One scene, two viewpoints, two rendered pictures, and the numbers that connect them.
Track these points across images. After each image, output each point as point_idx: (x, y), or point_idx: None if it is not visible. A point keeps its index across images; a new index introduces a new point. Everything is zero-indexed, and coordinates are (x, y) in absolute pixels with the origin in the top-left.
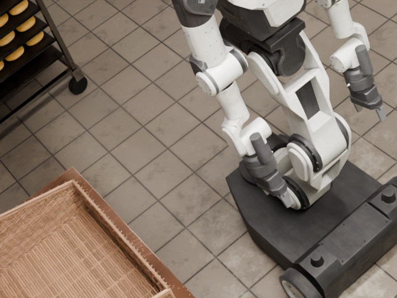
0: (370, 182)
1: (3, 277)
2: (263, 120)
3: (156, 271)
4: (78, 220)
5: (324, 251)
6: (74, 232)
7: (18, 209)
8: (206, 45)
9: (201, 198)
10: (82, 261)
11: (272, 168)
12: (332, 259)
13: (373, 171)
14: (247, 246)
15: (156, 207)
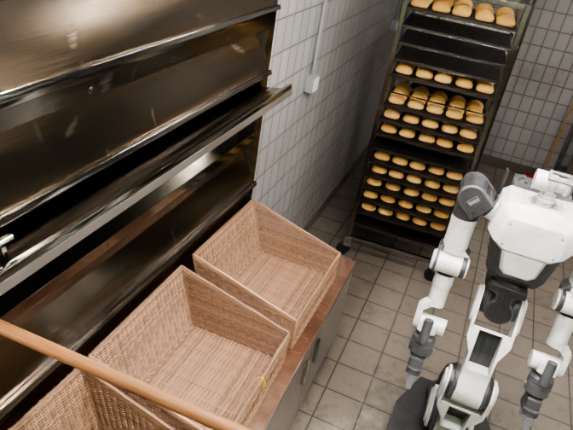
0: None
1: (265, 255)
2: (446, 322)
3: (312, 326)
4: (321, 276)
5: None
6: (312, 276)
7: (303, 232)
8: (453, 235)
9: (401, 378)
10: (296, 287)
11: (420, 352)
12: None
13: None
14: (383, 421)
15: (376, 353)
